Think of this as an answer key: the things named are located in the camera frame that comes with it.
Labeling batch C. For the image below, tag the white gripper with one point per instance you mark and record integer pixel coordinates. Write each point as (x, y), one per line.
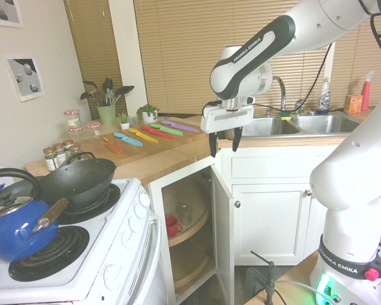
(226, 119)

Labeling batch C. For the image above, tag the white cabinet door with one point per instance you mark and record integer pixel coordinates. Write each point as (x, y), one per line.
(273, 222)
(223, 228)

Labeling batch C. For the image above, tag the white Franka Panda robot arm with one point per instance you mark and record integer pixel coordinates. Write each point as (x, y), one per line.
(336, 159)

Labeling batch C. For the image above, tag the white closed cabinet door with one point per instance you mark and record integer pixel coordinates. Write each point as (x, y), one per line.
(273, 222)

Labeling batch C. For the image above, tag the purple knife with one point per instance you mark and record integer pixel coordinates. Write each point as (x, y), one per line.
(179, 126)

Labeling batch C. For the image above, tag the white false drawer front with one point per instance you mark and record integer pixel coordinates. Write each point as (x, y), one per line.
(273, 166)

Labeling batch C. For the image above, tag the green knife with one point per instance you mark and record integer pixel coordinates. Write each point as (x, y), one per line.
(162, 130)

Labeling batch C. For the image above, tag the yellow green sponge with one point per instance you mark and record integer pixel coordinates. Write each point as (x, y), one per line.
(285, 115)

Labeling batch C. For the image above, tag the red knife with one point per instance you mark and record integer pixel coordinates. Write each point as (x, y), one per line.
(154, 132)

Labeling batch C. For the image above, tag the chrome faucet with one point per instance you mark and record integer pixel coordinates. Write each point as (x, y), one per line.
(282, 95)

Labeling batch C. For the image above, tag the stainless steel double sink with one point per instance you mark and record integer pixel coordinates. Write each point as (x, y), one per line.
(301, 125)

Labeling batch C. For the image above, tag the trailing succulent white pot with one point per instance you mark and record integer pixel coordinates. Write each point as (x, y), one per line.
(147, 114)

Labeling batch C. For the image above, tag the yellow knife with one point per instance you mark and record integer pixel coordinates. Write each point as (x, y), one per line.
(143, 135)

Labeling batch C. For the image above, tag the clear glass jar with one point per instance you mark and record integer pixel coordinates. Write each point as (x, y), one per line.
(184, 213)

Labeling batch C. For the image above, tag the wooden cutting board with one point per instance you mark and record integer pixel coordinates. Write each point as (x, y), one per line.
(136, 143)

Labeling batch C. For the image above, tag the wooden lazy susan shelf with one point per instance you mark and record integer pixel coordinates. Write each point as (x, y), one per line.
(190, 222)

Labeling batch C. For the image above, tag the blue knife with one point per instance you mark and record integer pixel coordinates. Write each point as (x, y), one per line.
(128, 138)

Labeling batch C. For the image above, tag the red mug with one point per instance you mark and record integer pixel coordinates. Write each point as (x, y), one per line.
(172, 226)

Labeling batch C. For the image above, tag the small potted plant white pot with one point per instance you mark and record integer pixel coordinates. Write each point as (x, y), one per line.
(124, 121)

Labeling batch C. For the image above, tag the dish soap bottle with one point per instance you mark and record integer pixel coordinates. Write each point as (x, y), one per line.
(324, 97)

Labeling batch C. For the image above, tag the green utensil holder cup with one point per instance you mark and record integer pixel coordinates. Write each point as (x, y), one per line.
(106, 114)

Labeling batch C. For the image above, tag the black kitchen utensils bunch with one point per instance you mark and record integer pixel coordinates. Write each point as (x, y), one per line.
(106, 92)

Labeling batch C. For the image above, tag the glass jar red checkered lid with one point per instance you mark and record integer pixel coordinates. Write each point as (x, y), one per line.
(72, 119)
(75, 134)
(93, 129)

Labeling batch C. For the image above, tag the orange baking soda box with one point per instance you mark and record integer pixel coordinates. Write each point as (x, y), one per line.
(353, 104)

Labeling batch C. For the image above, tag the green metal clamp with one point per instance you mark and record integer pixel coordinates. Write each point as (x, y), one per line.
(266, 276)

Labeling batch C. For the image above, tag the pink spray bottle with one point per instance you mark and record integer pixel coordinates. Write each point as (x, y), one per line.
(366, 92)

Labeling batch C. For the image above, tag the spice jar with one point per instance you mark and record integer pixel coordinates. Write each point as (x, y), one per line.
(75, 150)
(49, 159)
(60, 155)
(68, 145)

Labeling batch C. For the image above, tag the narrow wooden window blinds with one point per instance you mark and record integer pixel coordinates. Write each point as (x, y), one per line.
(95, 47)

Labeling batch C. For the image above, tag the white electric stove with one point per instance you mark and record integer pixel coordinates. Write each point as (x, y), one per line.
(82, 251)

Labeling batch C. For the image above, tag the paper poster grey shapes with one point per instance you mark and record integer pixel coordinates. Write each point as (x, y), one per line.
(26, 77)
(5, 12)

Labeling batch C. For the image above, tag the blue kettle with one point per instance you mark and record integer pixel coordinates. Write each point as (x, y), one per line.
(16, 222)

